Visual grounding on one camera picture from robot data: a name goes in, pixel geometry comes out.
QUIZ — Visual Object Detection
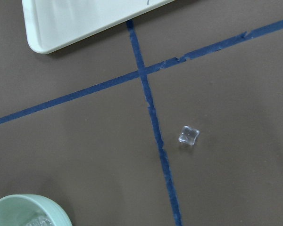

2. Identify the light green bowl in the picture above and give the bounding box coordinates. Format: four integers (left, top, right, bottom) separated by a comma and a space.
0, 194, 72, 226

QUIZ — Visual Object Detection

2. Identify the loose clear ice cube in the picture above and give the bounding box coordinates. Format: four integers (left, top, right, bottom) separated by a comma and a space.
178, 126, 200, 146

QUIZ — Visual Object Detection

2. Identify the cream bear serving tray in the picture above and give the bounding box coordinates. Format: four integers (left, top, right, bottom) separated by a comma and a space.
22, 0, 169, 54

